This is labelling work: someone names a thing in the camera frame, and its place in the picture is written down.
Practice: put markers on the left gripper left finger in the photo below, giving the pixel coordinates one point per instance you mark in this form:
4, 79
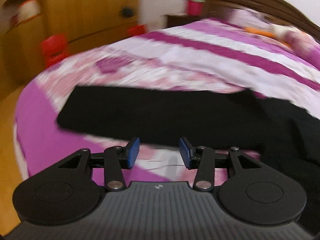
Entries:
116, 159

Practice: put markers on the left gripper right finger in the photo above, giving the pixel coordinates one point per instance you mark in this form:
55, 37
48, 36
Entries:
202, 159

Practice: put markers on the black knit cardigan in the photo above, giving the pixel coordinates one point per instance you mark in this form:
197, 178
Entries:
285, 136

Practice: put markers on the purple floral bed quilt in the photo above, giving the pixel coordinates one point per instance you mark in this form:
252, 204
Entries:
204, 55

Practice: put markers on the red plastic stool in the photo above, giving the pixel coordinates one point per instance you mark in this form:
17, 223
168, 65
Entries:
54, 49

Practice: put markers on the dark wooden nightstand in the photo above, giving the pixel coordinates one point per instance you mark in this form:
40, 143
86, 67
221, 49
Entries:
175, 20

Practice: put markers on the light purple pillow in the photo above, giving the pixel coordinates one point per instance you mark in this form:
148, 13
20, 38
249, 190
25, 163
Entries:
248, 18

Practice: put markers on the orange white plush toy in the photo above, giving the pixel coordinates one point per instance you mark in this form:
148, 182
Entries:
274, 31

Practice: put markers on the orange wooden wardrobe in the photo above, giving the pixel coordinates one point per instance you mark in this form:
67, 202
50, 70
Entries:
26, 23

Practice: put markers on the red plastic bucket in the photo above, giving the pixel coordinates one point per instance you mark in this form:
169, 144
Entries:
194, 7

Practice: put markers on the purple floral pillow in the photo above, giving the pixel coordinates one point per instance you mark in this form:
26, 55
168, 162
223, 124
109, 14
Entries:
304, 45

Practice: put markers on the dark wooden headboard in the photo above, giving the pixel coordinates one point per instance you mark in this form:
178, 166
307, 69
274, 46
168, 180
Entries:
281, 10

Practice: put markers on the black wardrobe door handle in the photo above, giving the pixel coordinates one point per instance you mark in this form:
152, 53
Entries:
126, 12

